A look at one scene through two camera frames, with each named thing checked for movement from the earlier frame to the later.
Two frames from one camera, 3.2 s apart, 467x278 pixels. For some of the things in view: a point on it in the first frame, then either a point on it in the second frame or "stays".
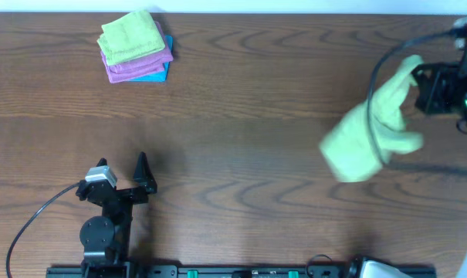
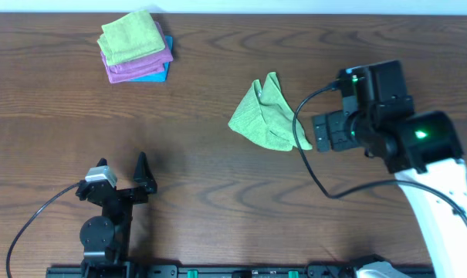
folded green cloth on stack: x=130 y=37 stays
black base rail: x=209 y=271 stays
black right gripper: x=428 y=89 -> x=322 y=131
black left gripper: x=122 y=193 stays
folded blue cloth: x=160 y=76 stays
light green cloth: x=346 y=147 -> x=264 y=116
